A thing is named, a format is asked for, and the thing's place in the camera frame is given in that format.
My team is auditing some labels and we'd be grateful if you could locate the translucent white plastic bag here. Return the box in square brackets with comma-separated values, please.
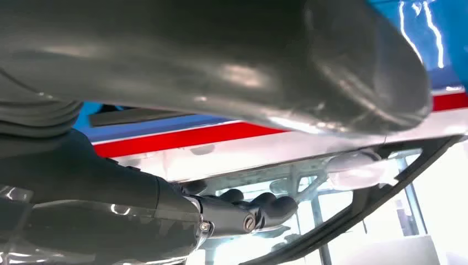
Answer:
[325, 148, 400, 193]

